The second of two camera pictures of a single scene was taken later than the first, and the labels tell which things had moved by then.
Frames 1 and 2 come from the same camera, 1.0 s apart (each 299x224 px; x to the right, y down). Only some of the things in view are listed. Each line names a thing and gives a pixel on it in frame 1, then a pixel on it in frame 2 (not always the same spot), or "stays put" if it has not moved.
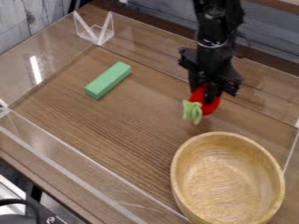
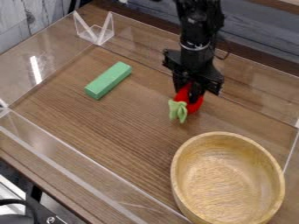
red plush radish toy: x=197 y=96 -> x=181 y=107
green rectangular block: x=107 y=81 stays put
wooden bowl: x=227 y=179 stays put
